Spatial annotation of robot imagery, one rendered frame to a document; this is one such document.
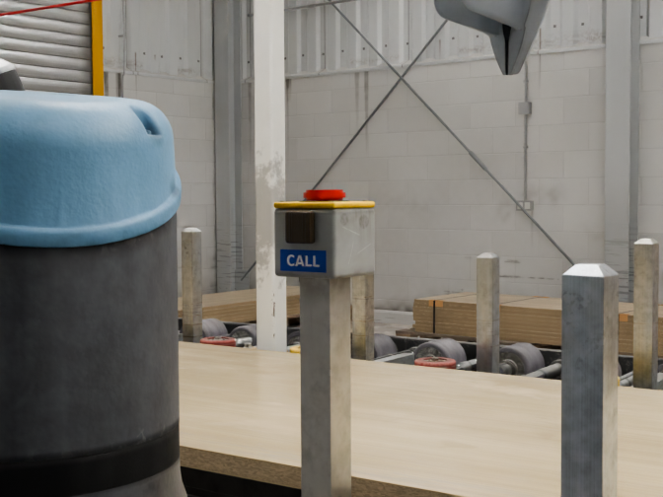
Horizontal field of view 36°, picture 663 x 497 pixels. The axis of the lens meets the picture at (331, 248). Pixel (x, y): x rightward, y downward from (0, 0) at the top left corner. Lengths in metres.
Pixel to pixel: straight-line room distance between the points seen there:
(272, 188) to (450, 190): 7.26
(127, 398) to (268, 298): 1.85
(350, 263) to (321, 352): 0.09
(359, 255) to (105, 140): 0.61
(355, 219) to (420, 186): 8.65
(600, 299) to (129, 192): 0.53
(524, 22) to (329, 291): 0.38
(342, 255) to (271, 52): 1.33
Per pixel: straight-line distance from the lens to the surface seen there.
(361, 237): 0.96
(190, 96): 10.85
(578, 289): 0.84
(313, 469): 1.00
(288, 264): 0.96
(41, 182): 0.36
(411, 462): 1.29
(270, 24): 2.24
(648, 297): 1.97
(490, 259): 2.08
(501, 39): 0.70
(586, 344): 0.84
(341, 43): 10.28
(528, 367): 2.54
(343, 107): 10.16
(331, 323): 0.96
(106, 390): 0.37
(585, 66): 8.87
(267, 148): 2.22
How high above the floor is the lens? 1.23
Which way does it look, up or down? 3 degrees down
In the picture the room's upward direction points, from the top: straight up
